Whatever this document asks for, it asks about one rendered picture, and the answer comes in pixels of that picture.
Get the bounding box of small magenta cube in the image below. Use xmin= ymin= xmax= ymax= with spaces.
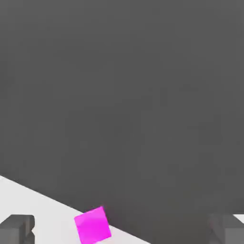
xmin=73 ymin=205 xmax=112 ymax=244

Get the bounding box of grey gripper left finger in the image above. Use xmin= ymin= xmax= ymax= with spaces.
xmin=0 ymin=214 xmax=36 ymax=244

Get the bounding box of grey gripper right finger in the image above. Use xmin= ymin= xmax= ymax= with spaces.
xmin=208 ymin=213 xmax=244 ymax=244

